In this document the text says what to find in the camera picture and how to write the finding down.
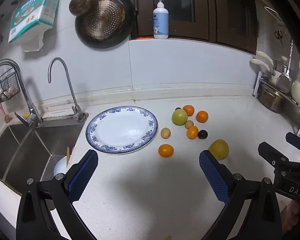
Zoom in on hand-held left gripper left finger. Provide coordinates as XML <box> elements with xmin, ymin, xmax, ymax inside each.
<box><xmin>16</xmin><ymin>149</ymin><xmax>99</xmax><ymax>240</ymax></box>

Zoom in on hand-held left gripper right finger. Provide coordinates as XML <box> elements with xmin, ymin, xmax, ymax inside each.
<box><xmin>199</xmin><ymin>150</ymin><xmax>283</xmax><ymax>240</ymax></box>

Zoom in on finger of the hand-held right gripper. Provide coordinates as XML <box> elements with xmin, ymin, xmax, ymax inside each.
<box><xmin>258</xmin><ymin>142</ymin><xmax>290</xmax><ymax>168</ymax></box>
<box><xmin>285</xmin><ymin>132</ymin><xmax>300</xmax><ymax>153</ymax></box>

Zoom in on yellow-green round fruit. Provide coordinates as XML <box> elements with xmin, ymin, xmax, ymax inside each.
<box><xmin>209</xmin><ymin>139</ymin><xmax>229</xmax><ymax>160</ymax></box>

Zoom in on blue patterned white plate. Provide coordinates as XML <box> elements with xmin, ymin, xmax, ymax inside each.
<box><xmin>85</xmin><ymin>106</ymin><xmax>158</xmax><ymax>155</ymax></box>

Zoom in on person's right hand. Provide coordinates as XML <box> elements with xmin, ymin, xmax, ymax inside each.
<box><xmin>281</xmin><ymin>198</ymin><xmax>300</xmax><ymax>233</ymax></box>

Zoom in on white bowl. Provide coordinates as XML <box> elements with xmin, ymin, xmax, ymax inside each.
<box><xmin>53</xmin><ymin>156</ymin><xmax>71</xmax><ymax>177</ymax></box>

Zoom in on wooden chopsticks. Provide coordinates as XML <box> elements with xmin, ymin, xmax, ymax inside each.
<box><xmin>66</xmin><ymin>146</ymin><xmax>74</xmax><ymax>168</ymax></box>

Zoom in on steel pot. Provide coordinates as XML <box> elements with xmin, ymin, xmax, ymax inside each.
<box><xmin>257</xmin><ymin>82</ymin><xmax>287</xmax><ymax>114</ymax></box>

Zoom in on steel sink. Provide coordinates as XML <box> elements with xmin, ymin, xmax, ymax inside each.
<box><xmin>0</xmin><ymin>120</ymin><xmax>87</xmax><ymax>196</ymax></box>

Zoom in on steel spatula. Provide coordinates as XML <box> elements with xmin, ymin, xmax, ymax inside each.
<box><xmin>276</xmin><ymin>39</ymin><xmax>294</xmax><ymax>93</ymax></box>

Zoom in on steel kitchen rack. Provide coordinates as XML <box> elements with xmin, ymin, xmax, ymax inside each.
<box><xmin>252</xmin><ymin>71</ymin><xmax>300</xmax><ymax>135</ymax></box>

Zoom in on green round fruit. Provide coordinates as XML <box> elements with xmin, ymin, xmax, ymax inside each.
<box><xmin>172</xmin><ymin>109</ymin><xmax>188</xmax><ymax>126</ymax></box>

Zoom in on slim gooseneck faucet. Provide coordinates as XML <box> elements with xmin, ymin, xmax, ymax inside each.
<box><xmin>48</xmin><ymin>57</ymin><xmax>89</xmax><ymax>122</ymax></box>

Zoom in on black scissors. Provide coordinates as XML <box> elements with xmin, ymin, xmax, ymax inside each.
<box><xmin>274</xmin><ymin>30</ymin><xmax>284</xmax><ymax>46</ymax></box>

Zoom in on large steel faucet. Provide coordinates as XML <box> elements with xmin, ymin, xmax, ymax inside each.
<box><xmin>0</xmin><ymin>59</ymin><xmax>44</xmax><ymax>128</ymax></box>

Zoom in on perforated metal colander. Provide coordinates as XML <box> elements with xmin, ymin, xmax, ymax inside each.
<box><xmin>80</xmin><ymin>0</ymin><xmax>127</xmax><ymax>39</ymax></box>

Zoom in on white pump soap bottle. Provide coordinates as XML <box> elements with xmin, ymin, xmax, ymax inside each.
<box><xmin>153</xmin><ymin>0</ymin><xmax>169</xmax><ymax>40</ymax></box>

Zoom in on green paper towel pack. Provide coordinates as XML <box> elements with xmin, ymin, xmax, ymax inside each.
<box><xmin>8</xmin><ymin>0</ymin><xmax>61</xmax><ymax>53</ymax></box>

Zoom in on cream handled knife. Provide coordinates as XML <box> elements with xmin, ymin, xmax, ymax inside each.
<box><xmin>255</xmin><ymin>51</ymin><xmax>275</xmax><ymax>74</ymax></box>
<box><xmin>251</xmin><ymin>58</ymin><xmax>273</xmax><ymax>80</ymax></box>

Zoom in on black wire basket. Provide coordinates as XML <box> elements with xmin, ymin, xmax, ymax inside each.
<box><xmin>0</xmin><ymin>72</ymin><xmax>21</xmax><ymax>105</ymax></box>

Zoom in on dark wooden window frame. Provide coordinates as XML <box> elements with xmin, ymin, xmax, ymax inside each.
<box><xmin>127</xmin><ymin>0</ymin><xmax>258</xmax><ymax>55</ymax></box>

